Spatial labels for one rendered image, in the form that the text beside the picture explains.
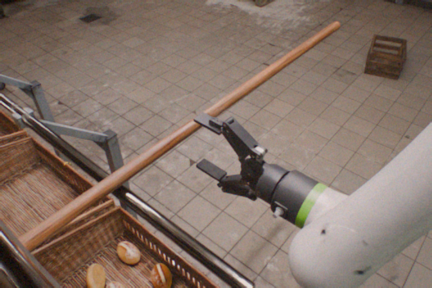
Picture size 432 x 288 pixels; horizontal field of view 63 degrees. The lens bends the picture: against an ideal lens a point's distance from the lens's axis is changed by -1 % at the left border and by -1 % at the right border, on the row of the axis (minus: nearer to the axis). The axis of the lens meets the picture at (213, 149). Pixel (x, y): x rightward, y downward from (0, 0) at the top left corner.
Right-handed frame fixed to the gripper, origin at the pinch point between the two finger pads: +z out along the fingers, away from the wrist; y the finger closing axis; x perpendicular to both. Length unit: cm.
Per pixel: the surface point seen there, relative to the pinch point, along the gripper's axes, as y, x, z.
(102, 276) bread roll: 57, -24, 25
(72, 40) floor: 119, 129, 307
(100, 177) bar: 2.4, -19.8, 10.9
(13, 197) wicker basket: 61, -26, 83
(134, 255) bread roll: 56, -12, 22
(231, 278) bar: 2.5, -19.5, -23.6
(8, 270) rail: -24, -42, -17
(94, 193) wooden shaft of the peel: -1.0, -24.4, 5.4
